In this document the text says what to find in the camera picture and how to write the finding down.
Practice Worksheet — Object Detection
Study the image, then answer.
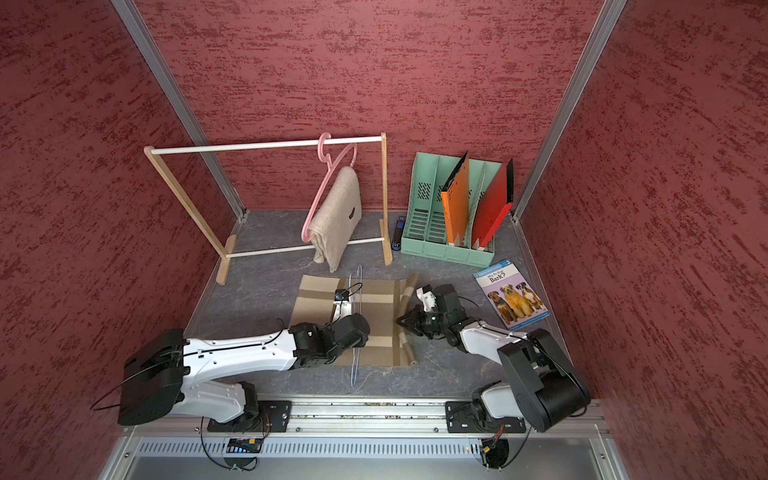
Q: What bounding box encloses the red folder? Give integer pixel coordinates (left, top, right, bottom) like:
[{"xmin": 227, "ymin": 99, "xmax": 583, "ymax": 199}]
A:
[{"xmin": 471, "ymin": 160, "xmax": 515, "ymax": 250}]

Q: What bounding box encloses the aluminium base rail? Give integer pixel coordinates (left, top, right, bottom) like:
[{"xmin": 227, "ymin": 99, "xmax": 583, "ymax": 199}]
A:
[{"xmin": 122, "ymin": 397, "xmax": 613, "ymax": 439}]

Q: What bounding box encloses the black blue remote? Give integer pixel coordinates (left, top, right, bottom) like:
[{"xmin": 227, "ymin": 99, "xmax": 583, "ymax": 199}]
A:
[{"xmin": 390, "ymin": 216, "xmax": 406, "ymax": 251}]

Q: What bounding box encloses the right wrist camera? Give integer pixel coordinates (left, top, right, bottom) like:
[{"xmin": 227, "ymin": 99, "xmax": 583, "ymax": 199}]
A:
[{"xmin": 416, "ymin": 285, "xmax": 439, "ymax": 313}]

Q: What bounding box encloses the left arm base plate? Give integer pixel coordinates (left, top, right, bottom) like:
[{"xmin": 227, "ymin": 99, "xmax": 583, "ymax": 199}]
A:
[{"xmin": 206, "ymin": 400, "xmax": 292, "ymax": 434}]

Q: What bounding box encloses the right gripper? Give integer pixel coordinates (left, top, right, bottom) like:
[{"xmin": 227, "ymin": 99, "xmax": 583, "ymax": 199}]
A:
[{"xmin": 395, "ymin": 304, "xmax": 448, "ymax": 339}]

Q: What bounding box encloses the dog picture book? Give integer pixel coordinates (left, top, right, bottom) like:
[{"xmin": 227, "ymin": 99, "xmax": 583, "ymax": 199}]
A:
[{"xmin": 473, "ymin": 259, "xmax": 550, "ymax": 331}]

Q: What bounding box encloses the pink plastic hanger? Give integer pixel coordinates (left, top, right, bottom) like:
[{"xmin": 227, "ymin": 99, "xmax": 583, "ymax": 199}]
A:
[{"xmin": 301, "ymin": 132, "xmax": 358, "ymax": 243}]

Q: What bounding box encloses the green file organizer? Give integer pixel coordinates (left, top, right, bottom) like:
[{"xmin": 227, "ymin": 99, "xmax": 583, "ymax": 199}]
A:
[{"xmin": 401, "ymin": 152, "xmax": 502, "ymax": 268}]

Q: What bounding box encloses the beige wool scarf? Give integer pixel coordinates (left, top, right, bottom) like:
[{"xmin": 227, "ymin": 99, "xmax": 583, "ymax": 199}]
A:
[{"xmin": 308, "ymin": 167, "xmax": 362, "ymax": 273}]

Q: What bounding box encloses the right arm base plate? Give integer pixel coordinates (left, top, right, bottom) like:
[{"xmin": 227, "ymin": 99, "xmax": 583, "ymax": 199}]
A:
[{"xmin": 445, "ymin": 400, "xmax": 527, "ymax": 434}]

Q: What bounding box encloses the orange folder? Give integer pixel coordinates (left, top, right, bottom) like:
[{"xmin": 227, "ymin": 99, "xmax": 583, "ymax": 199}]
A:
[{"xmin": 441, "ymin": 152, "xmax": 469, "ymax": 246}]

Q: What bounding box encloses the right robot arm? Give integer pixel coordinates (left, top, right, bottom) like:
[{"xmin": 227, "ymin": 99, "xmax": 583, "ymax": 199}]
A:
[{"xmin": 396, "ymin": 285, "xmax": 591, "ymax": 432}]

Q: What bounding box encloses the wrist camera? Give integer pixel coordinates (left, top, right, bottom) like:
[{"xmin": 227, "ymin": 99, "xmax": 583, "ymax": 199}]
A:
[
  {"xmin": 331, "ymin": 282, "xmax": 363, "ymax": 323},
  {"xmin": 416, "ymin": 285, "xmax": 439, "ymax": 313}
]

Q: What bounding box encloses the brown plaid scarf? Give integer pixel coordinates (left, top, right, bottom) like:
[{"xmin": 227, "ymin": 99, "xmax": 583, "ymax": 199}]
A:
[{"xmin": 289, "ymin": 272, "xmax": 421, "ymax": 369}]

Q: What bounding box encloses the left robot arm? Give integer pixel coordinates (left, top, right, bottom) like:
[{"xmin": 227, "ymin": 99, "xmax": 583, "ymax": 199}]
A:
[{"xmin": 118, "ymin": 313, "xmax": 370, "ymax": 431}]

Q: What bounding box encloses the wooden clothes rack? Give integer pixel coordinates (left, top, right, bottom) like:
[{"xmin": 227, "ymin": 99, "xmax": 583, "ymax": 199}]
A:
[{"xmin": 144, "ymin": 133, "xmax": 393, "ymax": 285}]

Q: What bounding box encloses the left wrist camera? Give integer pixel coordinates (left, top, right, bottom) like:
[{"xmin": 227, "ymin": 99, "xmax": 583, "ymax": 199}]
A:
[{"xmin": 331, "ymin": 282, "xmax": 363, "ymax": 323}]

